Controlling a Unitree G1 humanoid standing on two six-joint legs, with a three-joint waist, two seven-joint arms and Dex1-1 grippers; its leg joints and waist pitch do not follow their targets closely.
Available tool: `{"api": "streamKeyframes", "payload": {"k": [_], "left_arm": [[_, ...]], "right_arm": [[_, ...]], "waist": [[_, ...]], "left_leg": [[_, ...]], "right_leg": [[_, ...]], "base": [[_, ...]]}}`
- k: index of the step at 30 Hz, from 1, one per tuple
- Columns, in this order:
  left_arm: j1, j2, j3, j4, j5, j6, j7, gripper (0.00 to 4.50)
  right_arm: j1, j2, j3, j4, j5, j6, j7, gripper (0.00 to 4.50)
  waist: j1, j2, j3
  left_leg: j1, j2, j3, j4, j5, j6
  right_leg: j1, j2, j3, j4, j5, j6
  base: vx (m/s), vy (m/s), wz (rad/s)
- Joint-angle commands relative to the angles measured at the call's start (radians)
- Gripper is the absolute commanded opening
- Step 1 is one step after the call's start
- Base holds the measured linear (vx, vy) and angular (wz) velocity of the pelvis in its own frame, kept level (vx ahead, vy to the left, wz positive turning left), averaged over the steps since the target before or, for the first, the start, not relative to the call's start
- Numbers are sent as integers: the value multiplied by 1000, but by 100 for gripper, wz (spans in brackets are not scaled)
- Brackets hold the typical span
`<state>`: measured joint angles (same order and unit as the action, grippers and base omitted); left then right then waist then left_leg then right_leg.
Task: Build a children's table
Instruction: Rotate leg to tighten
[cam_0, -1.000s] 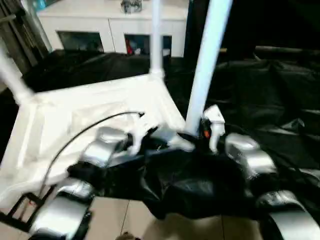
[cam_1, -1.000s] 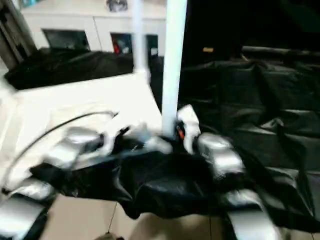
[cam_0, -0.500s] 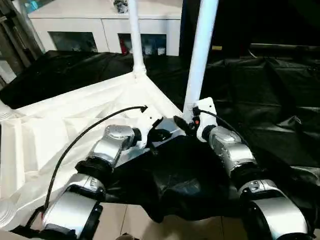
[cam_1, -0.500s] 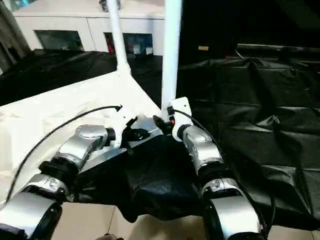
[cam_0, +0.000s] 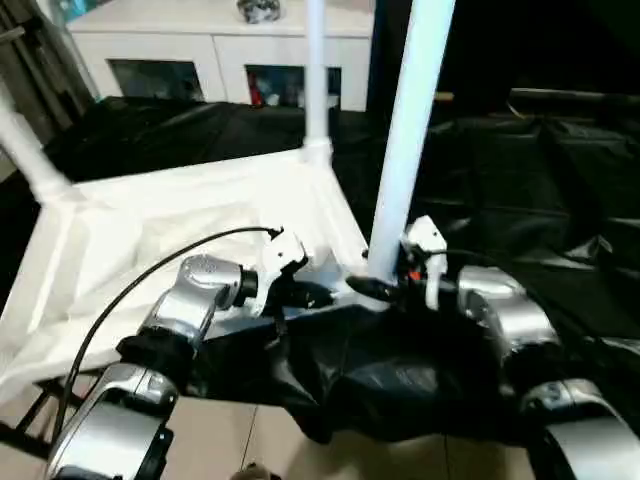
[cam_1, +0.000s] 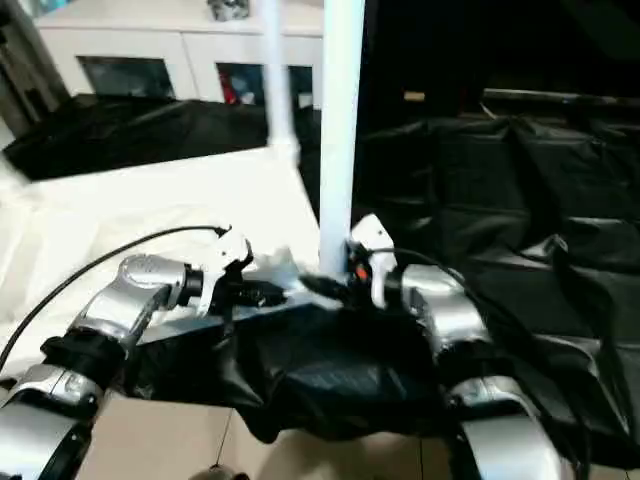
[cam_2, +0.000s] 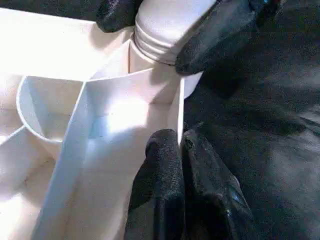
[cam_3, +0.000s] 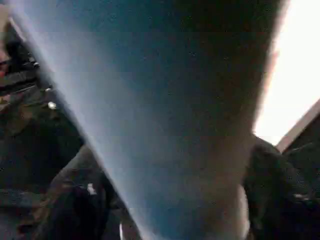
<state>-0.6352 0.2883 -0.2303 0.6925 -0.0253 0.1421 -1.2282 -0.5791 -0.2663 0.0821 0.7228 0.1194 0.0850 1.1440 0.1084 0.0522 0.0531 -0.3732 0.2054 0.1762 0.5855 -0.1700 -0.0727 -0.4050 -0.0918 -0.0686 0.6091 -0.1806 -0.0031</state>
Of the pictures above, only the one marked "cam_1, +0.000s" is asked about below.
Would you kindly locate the white cabinet with glass doors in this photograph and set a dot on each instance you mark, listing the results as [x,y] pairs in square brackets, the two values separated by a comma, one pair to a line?
[150,40]

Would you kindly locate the grey curtain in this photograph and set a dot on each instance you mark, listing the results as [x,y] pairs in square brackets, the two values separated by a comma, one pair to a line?
[20,60]

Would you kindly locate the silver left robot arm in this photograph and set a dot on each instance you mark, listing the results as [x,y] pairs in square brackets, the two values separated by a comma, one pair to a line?
[125,305]

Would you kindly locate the long black bar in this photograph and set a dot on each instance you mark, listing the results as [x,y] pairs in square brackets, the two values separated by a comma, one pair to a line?
[565,96]

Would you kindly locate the black backdrop cloth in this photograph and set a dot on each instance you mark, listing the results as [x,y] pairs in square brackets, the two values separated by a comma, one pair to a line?
[500,45]

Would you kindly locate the dark rounded robot body part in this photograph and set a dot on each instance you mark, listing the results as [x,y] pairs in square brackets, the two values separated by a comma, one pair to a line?
[220,474]

